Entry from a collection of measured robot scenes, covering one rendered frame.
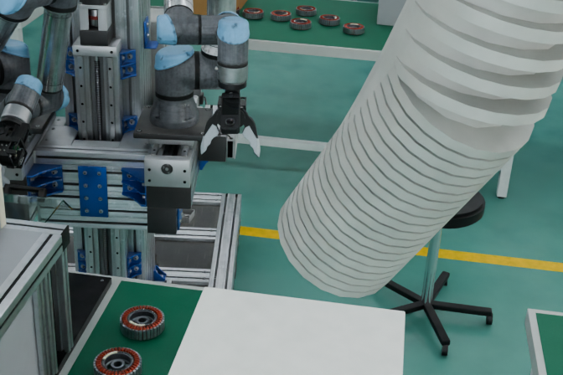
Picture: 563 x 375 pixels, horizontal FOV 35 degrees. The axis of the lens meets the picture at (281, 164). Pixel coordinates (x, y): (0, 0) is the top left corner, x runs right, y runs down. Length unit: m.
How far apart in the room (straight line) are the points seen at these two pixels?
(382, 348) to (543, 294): 2.56
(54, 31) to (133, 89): 0.47
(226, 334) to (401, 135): 0.75
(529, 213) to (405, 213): 3.76
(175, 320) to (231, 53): 0.71
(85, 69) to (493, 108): 2.11
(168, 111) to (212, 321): 1.24
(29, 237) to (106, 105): 0.93
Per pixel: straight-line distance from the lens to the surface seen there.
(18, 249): 1.99
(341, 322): 1.59
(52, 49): 2.57
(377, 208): 0.95
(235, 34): 2.14
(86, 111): 2.89
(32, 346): 2.00
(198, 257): 3.65
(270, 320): 1.58
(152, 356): 2.25
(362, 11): 5.09
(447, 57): 0.84
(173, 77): 2.68
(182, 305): 2.41
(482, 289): 4.00
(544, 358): 2.38
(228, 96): 2.20
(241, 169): 4.83
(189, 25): 2.24
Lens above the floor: 2.13
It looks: 26 degrees down
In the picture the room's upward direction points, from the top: 3 degrees clockwise
